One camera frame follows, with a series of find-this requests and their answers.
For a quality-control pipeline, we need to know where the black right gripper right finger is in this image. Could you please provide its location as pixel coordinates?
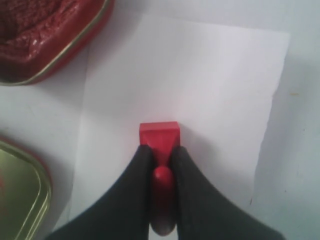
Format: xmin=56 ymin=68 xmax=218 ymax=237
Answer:
xmin=171 ymin=146 xmax=284 ymax=240

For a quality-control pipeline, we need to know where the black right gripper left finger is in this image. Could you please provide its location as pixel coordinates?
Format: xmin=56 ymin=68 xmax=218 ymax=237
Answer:
xmin=47 ymin=145 xmax=154 ymax=240

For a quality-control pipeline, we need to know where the red stamp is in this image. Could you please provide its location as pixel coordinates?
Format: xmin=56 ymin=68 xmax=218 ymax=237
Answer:
xmin=139 ymin=121 xmax=180 ymax=237

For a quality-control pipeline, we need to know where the red ink paste tin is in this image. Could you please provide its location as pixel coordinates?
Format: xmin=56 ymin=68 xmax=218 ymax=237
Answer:
xmin=0 ymin=0 xmax=115 ymax=86

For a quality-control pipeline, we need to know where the gold tin lid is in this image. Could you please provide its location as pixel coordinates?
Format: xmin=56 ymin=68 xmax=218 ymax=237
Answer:
xmin=0 ymin=139 xmax=52 ymax=240

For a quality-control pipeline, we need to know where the white paper sheet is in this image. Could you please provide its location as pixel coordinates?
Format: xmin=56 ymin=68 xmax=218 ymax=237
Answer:
xmin=70 ymin=12 xmax=289 ymax=222

